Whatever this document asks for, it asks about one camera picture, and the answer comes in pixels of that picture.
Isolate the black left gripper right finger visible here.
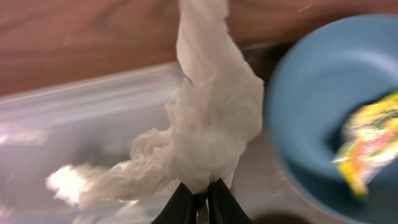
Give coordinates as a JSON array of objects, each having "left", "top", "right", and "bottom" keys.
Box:
[{"left": 208, "top": 179, "right": 251, "bottom": 224}]

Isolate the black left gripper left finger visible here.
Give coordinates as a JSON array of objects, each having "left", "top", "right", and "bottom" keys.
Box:
[{"left": 151, "top": 183, "right": 197, "bottom": 224}]

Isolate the dark blue plate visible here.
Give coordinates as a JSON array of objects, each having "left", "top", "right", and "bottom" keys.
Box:
[{"left": 264, "top": 14, "right": 397, "bottom": 223}]

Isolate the white paper napkin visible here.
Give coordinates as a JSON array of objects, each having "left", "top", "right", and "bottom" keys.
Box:
[{"left": 46, "top": 0, "right": 264, "bottom": 220}]

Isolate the colourful snack wrapper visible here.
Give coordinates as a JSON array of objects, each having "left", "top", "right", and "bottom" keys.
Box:
[{"left": 333, "top": 91, "right": 397, "bottom": 197}]

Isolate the clear plastic waste bin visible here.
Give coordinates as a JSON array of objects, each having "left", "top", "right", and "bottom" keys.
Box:
[{"left": 1, "top": 63, "right": 183, "bottom": 223}]

